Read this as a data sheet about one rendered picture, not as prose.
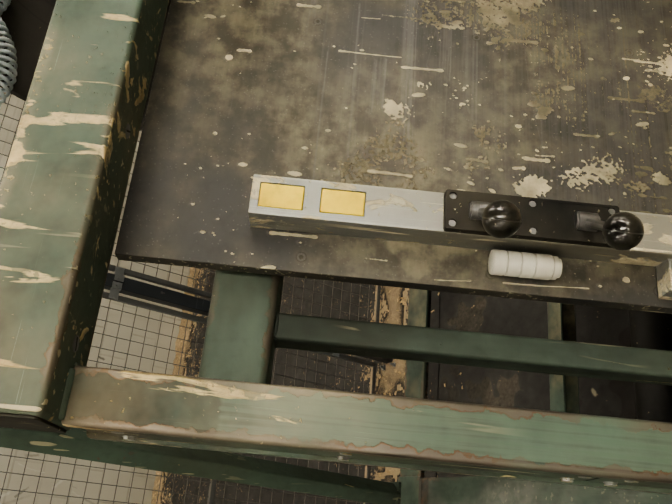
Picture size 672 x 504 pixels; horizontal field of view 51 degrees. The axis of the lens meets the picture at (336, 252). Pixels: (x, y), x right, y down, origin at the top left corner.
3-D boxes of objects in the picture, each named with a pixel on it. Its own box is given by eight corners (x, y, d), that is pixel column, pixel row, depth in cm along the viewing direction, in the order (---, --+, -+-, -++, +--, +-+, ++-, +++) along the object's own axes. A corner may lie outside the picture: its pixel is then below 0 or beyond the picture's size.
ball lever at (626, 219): (596, 239, 81) (647, 254, 67) (563, 235, 81) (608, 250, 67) (601, 206, 80) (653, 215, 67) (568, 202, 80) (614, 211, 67)
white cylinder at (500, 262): (487, 278, 82) (555, 284, 82) (493, 269, 79) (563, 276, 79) (487, 254, 83) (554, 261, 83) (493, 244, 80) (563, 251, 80)
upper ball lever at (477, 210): (492, 228, 81) (523, 242, 67) (459, 225, 81) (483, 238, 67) (497, 195, 80) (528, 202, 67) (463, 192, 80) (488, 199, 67)
